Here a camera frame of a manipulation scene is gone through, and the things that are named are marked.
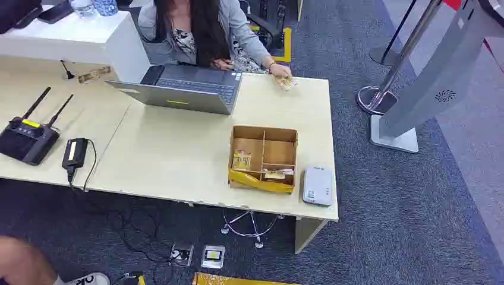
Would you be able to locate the person's right hand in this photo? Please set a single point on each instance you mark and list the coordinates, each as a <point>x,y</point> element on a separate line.
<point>223,63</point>

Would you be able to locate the person's left hand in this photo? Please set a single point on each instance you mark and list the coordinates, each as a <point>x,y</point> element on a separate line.
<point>280,70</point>

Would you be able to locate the yellow floor tape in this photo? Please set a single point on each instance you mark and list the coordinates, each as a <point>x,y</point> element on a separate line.
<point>286,45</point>

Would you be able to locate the black office chair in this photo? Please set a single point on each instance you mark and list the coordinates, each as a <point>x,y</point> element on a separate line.
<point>269,31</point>

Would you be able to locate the person seated at desk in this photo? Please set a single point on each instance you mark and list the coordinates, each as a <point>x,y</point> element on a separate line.
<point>236,23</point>

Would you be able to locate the grey open laptop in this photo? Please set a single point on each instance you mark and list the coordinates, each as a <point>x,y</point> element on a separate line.
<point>179,99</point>

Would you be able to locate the black smartphone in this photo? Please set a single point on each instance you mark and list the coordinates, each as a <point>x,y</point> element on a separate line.
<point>152,74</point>

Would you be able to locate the wooden divided card box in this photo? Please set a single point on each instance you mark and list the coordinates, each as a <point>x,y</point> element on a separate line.
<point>280,152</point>

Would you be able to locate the gold card in box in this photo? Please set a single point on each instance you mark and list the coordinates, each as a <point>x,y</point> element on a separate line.
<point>241,160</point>

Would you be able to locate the pink card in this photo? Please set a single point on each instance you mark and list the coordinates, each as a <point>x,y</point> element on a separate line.
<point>287,171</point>

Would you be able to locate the pale card with print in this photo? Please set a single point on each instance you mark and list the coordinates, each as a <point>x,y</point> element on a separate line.
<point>274,175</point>

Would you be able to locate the white card reader device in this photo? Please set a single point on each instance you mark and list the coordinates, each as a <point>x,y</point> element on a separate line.
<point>317,186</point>

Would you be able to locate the blue patterned cup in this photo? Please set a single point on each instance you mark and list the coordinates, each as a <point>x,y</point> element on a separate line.
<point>105,6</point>

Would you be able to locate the white cabinet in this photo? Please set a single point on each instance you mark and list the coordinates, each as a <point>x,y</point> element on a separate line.
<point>78,37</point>

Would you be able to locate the clear water bottle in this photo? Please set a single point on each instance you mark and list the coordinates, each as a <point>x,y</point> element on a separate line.
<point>83,8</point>

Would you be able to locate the small black antenna stand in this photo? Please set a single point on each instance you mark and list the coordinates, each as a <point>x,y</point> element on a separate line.
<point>67,72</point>

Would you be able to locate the grey kiosk stand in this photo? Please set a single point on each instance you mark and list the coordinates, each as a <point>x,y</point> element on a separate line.
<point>441,67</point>

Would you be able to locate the chrome chair base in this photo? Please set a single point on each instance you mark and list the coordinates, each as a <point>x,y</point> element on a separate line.
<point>252,230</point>

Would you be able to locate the pale desk leg panel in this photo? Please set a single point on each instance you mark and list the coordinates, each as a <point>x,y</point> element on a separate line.
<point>309,232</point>

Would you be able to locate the black power adapter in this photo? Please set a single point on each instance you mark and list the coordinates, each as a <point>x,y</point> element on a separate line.
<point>75,153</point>

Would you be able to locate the black flat pouch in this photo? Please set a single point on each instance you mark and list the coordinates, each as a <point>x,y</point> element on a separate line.
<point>56,11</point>

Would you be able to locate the silver floor socket box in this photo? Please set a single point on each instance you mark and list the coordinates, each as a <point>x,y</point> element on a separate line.
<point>213,256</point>

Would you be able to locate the dark floor socket box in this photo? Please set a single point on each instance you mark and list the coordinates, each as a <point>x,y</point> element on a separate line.
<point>182,254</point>

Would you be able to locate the black bag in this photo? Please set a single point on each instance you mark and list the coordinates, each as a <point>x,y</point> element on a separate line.
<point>17,13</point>

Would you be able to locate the black remote controller with antennas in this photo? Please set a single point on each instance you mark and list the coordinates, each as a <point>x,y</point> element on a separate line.
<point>25,141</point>

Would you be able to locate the yellow sheet on floor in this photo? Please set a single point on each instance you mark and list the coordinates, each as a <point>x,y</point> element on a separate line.
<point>228,280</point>

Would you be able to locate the white shoe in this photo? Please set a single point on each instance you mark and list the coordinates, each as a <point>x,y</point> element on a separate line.
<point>88,279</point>

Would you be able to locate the person's leg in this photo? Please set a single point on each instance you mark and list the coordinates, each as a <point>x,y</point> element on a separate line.
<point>21,263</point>

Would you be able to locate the chrome stanchion post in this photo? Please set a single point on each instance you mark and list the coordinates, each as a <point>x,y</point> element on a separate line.
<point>376,98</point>

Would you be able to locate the black stanchion post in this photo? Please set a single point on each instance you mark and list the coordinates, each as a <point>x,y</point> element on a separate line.
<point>384,56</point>

